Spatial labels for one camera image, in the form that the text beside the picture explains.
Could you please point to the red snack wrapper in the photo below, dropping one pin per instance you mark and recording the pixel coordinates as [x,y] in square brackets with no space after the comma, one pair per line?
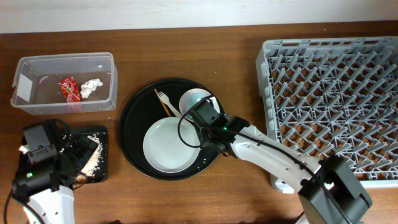
[70,90]

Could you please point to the white napkin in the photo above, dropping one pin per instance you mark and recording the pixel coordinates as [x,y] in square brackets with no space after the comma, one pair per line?
[89,87]

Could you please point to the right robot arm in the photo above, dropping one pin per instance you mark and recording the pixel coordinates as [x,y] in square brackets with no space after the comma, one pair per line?
[328,190]

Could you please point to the clear plastic bin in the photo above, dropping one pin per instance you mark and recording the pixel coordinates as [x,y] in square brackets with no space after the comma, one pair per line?
[37,80]

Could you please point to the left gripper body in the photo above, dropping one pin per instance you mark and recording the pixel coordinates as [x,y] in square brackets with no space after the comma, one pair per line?
[80,152]

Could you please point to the rice and pasta leftovers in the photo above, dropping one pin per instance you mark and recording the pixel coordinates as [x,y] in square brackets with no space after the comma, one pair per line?
[91,172]

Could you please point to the grey plate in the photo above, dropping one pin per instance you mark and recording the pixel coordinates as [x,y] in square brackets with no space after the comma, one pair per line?
[170,145]

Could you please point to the black rectangular tray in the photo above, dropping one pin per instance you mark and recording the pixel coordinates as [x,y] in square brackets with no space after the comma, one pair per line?
[56,154]

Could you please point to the grey dishwasher rack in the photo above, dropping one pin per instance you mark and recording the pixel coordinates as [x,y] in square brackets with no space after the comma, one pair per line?
[338,96]

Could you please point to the light blue cup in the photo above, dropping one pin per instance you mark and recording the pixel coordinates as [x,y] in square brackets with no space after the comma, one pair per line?
[193,99]

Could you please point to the white plastic fork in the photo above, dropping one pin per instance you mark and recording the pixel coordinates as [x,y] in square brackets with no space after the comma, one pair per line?
[165,99]

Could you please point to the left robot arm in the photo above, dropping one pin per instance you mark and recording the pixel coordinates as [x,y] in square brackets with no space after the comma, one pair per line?
[45,204]

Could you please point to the wooden chopstick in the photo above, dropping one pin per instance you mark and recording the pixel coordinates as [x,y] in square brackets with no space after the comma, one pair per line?
[164,106]

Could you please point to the round black serving tray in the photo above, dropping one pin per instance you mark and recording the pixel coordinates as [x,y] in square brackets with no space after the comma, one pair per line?
[141,111]

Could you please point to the white bowl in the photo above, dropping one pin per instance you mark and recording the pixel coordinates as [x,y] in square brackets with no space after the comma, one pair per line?
[184,100]

